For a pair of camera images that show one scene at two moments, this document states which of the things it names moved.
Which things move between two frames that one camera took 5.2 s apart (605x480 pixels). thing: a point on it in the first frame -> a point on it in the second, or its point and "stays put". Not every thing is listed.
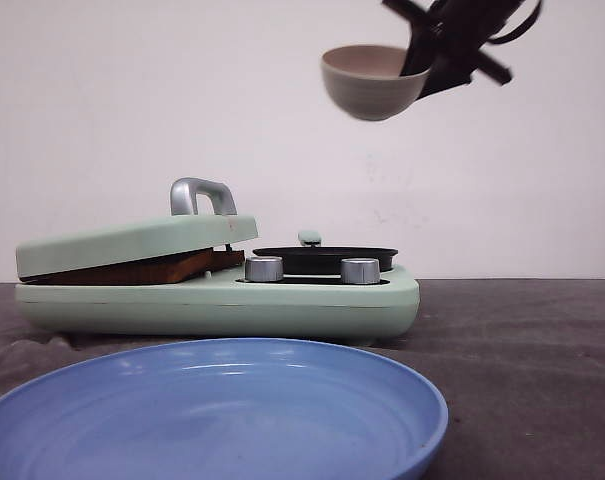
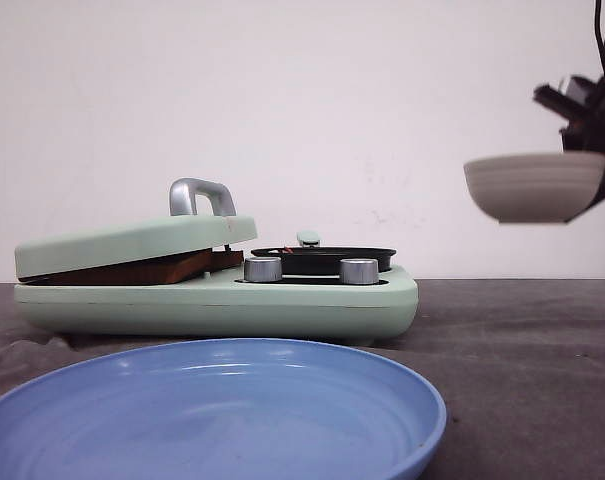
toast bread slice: (158, 269) stays put
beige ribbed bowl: (364, 80) -> (535, 187)
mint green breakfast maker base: (225, 306) stays put
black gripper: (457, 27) -> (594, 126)
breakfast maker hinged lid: (179, 232) stays put
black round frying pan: (325, 259) stays put
